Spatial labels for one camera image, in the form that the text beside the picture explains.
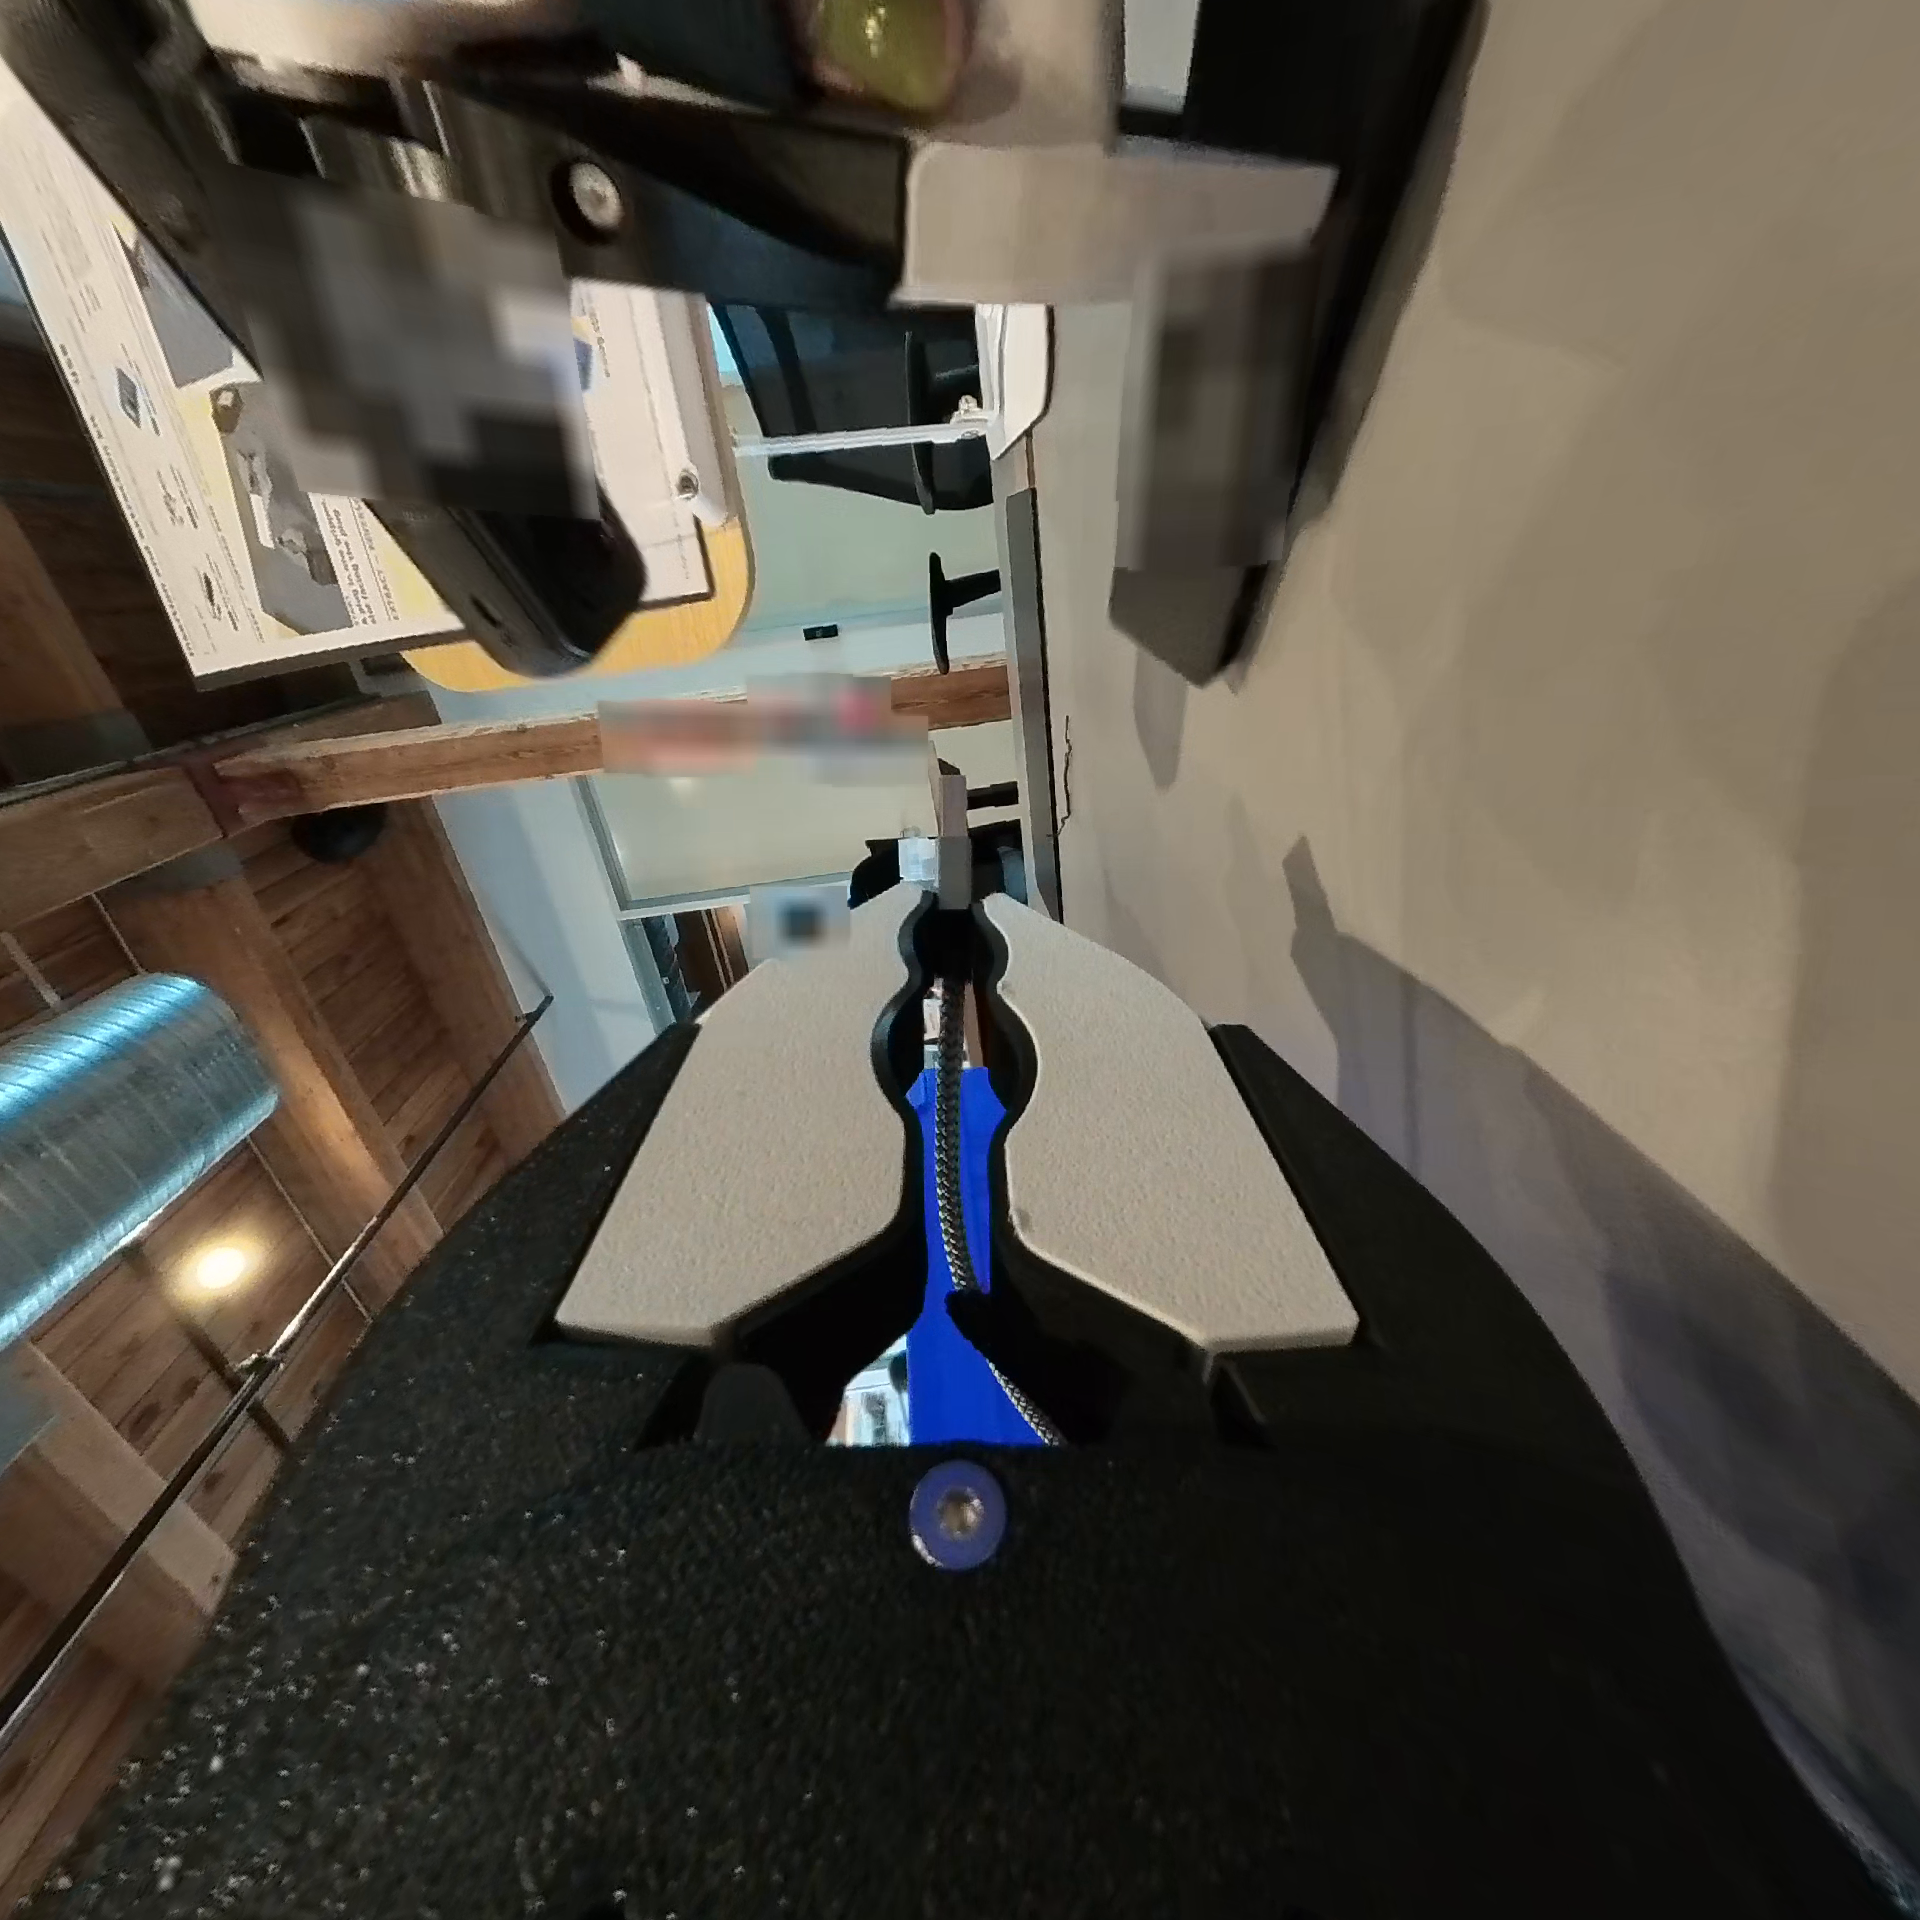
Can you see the black office chair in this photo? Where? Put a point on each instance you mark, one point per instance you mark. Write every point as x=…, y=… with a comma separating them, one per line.
x=810, y=404

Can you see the thin metal rod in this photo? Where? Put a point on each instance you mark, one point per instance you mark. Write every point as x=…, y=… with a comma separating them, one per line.
x=258, y=1364

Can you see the white wall poster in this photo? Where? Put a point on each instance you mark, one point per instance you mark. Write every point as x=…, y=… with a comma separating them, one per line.
x=91, y=301

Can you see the black ceiling dome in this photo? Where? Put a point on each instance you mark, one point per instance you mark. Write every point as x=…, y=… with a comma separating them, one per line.
x=336, y=836

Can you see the round ceiling lamp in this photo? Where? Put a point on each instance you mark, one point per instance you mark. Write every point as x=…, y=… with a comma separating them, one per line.
x=218, y=1267

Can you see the black chair base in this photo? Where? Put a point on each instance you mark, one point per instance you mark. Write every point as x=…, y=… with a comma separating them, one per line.
x=947, y=615

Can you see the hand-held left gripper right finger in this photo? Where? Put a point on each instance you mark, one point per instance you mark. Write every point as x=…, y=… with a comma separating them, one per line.
x=1156, y=1157

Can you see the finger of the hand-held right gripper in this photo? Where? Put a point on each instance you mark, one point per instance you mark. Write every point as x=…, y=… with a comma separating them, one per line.
x=1034, y=219

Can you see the silver ventilation duct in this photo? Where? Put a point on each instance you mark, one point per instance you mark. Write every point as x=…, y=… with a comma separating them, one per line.
x=105, y=1128

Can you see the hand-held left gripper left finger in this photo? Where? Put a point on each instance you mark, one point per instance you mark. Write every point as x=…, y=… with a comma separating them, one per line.
x=750, y=1141

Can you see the wooden beam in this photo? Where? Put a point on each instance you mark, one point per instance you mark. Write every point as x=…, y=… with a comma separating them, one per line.
x=450, y=749

